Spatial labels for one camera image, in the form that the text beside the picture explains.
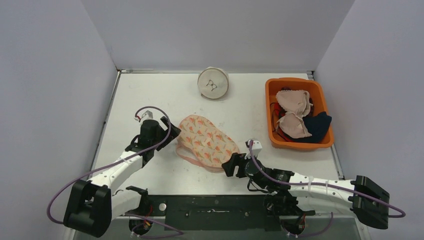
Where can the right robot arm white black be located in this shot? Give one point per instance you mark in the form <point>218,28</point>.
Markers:
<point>297,194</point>

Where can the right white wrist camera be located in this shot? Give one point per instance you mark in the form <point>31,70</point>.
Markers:
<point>254,147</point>

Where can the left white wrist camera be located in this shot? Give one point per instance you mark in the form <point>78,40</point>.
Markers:
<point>147,115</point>

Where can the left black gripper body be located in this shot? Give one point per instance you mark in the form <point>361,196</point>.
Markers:
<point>162,136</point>

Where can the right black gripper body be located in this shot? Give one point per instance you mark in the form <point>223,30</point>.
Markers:
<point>234,165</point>

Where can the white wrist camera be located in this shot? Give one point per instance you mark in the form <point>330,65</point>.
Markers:
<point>147,115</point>
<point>254,147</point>

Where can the round white mesh laundry bag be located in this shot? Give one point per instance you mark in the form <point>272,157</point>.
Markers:
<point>213,83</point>

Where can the red black strappy garment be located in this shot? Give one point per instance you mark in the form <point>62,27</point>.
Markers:
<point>277,112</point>

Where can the navy blue garment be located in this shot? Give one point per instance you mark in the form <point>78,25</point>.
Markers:
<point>317,126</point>

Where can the beige pink lace bra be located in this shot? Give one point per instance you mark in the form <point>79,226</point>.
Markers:
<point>296,104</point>

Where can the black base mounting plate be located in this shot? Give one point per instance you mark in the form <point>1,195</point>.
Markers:
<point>223,212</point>

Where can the floral mesh laundry bag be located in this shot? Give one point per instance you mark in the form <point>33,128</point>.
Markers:
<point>202,144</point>

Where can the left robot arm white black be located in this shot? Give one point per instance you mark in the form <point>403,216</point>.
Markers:
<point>95,202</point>

